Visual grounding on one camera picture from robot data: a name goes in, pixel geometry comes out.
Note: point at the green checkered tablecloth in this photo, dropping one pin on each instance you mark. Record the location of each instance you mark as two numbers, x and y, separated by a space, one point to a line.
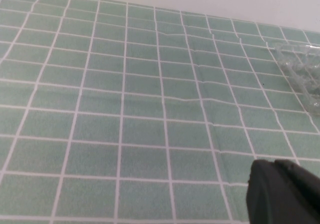
125 109

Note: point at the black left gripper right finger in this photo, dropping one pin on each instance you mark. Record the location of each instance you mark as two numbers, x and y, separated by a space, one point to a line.
300 174

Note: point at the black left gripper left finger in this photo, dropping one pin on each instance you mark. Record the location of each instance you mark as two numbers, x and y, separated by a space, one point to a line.
275 199

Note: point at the transparent plastic egg tray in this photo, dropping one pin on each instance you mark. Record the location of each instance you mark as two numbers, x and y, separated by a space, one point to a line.
302 71

